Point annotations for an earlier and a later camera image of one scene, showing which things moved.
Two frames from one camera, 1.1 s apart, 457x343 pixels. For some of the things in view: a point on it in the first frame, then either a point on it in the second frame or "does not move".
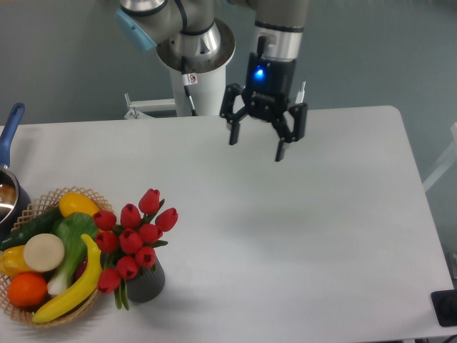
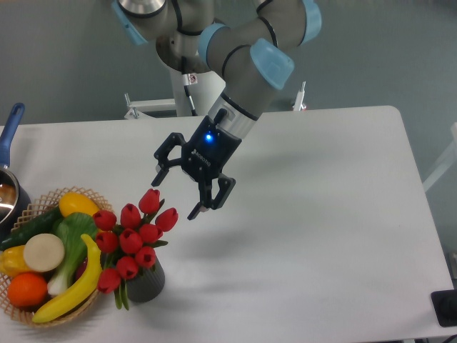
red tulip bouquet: [129, 244] does not move
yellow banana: [84, 291] does not move
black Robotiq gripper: [270, 86] → [206, 153]
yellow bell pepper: [12, 261] does not move
